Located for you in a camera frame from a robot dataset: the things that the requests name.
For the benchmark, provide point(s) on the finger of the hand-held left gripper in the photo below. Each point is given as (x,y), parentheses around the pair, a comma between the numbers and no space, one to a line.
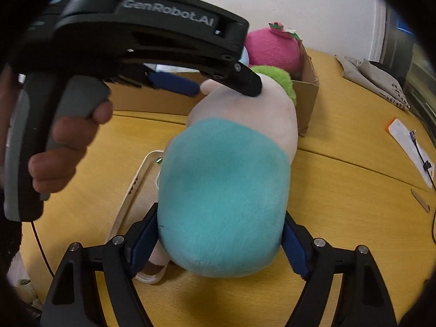
(177,85)
(247,81)

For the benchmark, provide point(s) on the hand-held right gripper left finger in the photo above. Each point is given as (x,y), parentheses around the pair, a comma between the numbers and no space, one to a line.
(143,242)

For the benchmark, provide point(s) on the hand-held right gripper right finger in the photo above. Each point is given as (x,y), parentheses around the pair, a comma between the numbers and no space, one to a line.
(294,248)

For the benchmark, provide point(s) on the brown cardboard box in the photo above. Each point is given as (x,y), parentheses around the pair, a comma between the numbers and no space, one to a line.
(306,102)

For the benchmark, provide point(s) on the cream and teal plush toy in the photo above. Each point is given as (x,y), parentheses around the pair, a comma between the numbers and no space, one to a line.
(221,194)

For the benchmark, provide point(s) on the person's left hand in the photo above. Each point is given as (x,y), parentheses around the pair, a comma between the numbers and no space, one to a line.
(75,136)

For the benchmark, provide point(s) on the pale blue plush toy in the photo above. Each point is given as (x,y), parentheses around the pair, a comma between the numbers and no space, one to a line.
(244,58)

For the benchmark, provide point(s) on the pink strawberry plush toy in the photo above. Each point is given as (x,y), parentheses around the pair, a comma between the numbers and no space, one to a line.
(272,47)

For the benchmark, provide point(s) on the cream plastic tray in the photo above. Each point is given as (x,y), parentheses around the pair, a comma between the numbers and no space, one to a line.
(131,194)

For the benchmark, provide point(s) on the grey cloth bag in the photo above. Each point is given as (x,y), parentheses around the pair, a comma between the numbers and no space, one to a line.
(374,78)

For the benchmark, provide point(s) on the small wooden stick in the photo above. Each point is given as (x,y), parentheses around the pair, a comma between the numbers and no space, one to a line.
(420,201)

